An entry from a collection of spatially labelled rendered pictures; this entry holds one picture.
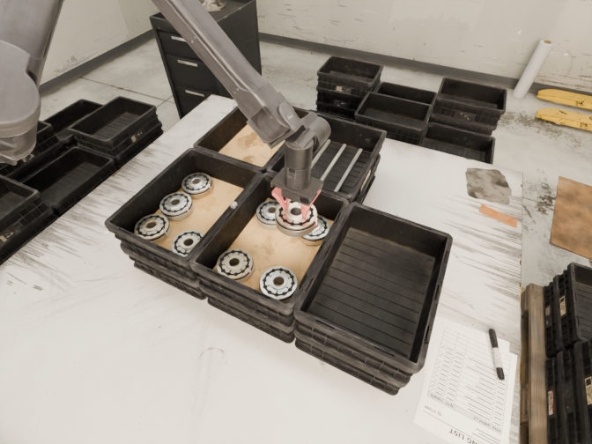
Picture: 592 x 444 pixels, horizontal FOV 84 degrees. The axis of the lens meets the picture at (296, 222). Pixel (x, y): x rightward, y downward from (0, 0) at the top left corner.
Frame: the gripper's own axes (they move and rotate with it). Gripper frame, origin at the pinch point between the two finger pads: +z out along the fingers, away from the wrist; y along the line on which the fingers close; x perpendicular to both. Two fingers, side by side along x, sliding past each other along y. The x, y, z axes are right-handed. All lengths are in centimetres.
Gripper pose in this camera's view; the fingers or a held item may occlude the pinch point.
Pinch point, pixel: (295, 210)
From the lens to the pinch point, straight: 78.9
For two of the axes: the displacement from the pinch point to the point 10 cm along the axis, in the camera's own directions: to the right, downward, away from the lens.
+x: -4.7, 6.4, -6.1
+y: -8.8, -3.6, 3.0
